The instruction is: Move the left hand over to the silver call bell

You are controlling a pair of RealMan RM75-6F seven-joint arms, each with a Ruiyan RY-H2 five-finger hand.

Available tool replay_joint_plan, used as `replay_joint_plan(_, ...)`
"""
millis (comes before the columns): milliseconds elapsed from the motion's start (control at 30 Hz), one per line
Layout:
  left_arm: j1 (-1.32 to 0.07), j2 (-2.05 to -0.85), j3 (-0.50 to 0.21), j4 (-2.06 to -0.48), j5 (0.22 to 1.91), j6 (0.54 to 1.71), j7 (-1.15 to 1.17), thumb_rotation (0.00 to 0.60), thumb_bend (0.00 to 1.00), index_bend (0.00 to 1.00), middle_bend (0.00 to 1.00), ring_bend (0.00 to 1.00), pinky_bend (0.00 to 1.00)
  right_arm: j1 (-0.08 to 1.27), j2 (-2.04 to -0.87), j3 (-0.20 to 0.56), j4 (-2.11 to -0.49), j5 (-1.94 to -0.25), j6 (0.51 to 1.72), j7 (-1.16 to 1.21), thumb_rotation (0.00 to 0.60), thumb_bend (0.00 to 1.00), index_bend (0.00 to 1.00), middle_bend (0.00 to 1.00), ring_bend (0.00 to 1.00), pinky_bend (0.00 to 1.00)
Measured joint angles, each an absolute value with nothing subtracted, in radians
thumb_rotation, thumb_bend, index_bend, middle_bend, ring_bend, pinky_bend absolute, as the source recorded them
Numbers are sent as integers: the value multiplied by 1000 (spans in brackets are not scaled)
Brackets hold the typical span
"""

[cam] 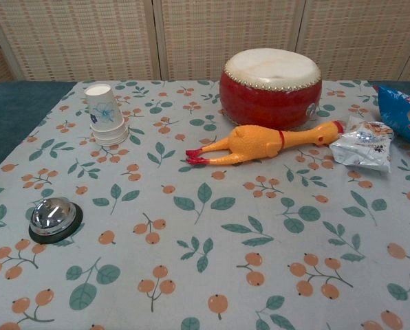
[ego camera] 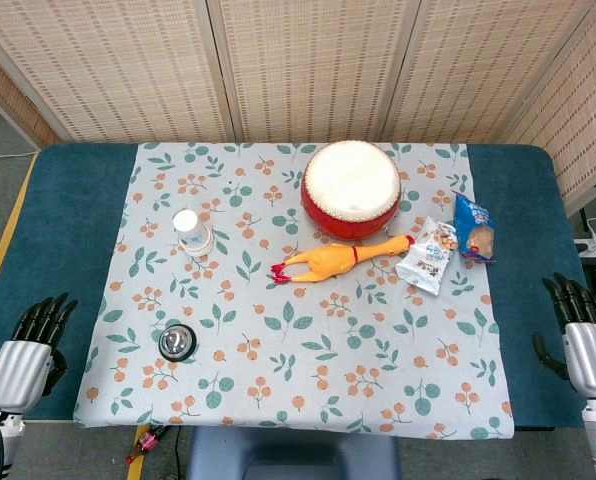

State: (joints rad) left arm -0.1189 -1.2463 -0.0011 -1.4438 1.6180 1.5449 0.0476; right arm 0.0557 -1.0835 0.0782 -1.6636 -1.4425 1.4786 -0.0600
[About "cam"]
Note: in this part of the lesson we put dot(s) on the silver call bell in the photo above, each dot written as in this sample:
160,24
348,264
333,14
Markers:
51,217

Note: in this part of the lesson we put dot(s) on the yellow rubber chicken toy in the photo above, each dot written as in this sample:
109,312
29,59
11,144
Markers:
253,140

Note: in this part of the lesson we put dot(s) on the floral fruit print tablecloth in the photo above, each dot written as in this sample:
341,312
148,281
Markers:
205,220

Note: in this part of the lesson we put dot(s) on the red Chinese drum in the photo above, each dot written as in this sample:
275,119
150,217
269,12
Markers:
270,93

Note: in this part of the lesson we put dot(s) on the stack of white paper cups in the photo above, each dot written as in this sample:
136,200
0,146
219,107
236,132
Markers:
105,115

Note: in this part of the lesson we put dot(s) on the woven folding screen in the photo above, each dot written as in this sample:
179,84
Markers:
191,38

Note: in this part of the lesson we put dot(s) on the silver snack packet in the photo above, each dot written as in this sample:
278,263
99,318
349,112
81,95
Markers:
365,144

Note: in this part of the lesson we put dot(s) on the blue snack bag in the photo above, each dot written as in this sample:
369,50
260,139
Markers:
404,113

